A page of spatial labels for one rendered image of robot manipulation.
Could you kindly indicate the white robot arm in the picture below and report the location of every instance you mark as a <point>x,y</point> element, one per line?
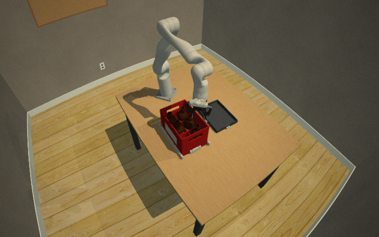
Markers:
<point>168,28</point>

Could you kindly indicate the brown bottle with white label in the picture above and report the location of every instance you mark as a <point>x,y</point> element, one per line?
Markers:
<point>178,127</point>

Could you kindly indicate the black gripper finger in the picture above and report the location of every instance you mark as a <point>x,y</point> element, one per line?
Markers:
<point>206,113</point>
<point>191,110</point>

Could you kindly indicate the red crate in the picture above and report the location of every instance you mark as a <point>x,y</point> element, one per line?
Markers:
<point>185,142</point>

